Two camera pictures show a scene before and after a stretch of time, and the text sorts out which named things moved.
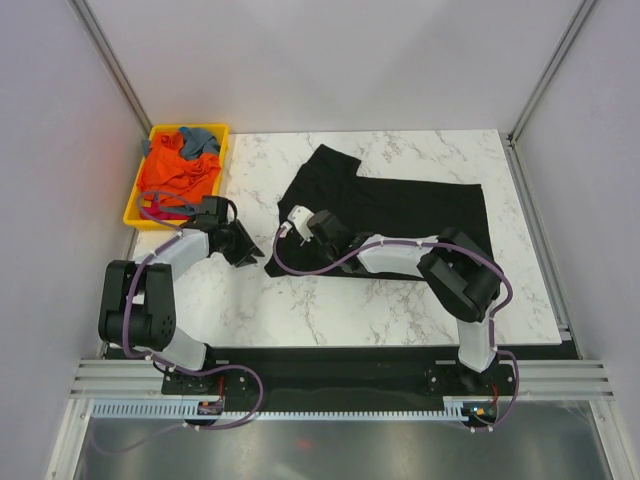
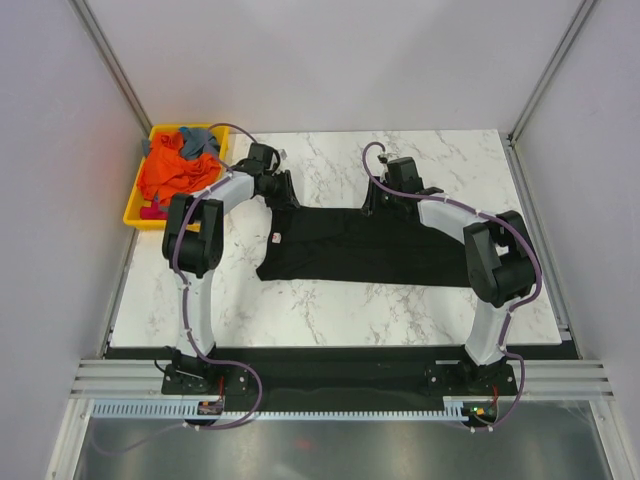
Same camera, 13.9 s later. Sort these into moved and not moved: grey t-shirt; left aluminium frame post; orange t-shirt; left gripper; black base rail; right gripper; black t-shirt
Moved: left gripper; black t-shirt; right gripper
Not moved: black base rail; orange t-shirt; grey t-shirt; left aluminium frame post
